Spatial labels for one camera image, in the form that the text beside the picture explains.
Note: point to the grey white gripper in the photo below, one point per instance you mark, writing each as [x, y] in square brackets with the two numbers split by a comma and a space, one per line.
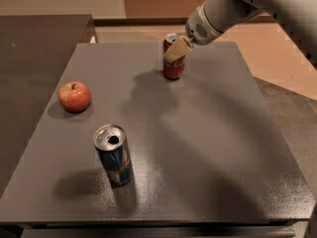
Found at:
[197, 28]

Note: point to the red coke can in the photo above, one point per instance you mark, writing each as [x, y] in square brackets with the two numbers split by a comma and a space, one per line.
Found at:
[173, 70]

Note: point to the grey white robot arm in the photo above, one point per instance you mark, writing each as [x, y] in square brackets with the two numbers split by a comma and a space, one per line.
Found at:
[297, 18]

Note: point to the blue silver redbull can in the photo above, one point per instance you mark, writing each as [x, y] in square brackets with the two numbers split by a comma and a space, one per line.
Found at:
[111, 144]

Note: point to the red apple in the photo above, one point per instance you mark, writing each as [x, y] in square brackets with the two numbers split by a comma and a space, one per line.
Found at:
[74, 96]

